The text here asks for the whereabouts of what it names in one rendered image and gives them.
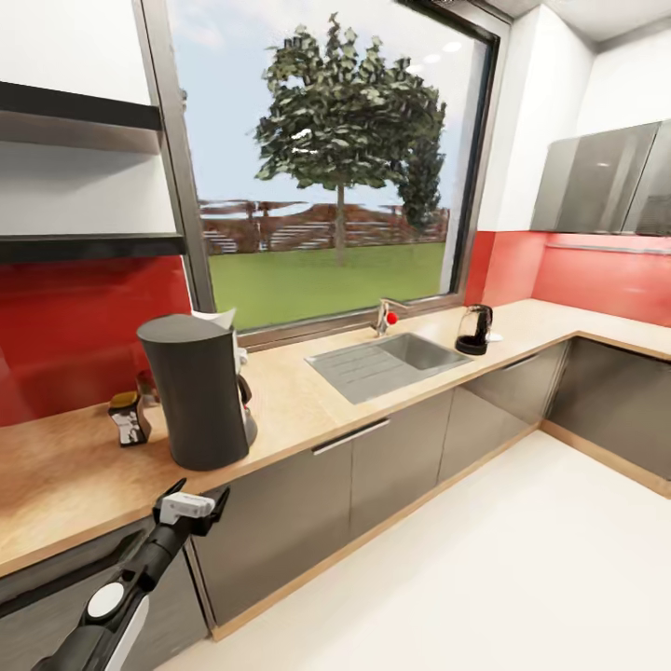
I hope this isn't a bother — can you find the paper coffee filter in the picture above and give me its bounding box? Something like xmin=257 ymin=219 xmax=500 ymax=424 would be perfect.
xmin=192 ymin=308 xmax=236 ymax=329

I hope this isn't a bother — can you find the electric kettle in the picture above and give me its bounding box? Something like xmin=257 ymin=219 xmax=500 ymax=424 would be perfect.
xmin=456 ymin=305 xmax=493 ymax=356

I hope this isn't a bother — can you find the bottle of coffee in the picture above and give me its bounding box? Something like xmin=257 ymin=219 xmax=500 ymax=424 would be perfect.
xmin=107 ymin=390 xmax=152 ymax=447

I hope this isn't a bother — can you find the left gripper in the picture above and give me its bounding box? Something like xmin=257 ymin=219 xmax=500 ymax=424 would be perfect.
xmin=143 ymin=478 xmax=230 ymax=561

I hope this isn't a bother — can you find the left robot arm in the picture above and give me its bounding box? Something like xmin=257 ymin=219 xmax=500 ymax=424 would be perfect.
xmin=31 ymin=478 xmax=230 ymax=671

